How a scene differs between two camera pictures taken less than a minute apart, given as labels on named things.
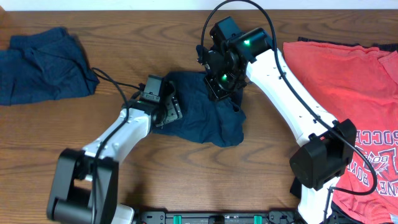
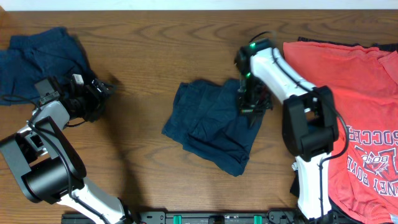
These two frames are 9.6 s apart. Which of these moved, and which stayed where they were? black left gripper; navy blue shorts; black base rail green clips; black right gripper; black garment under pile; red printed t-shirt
Moved: black right gripper; navy blue shorts; black left gripper
Stayed: black base rail green clips; red printed t-shirt; black garment under pile
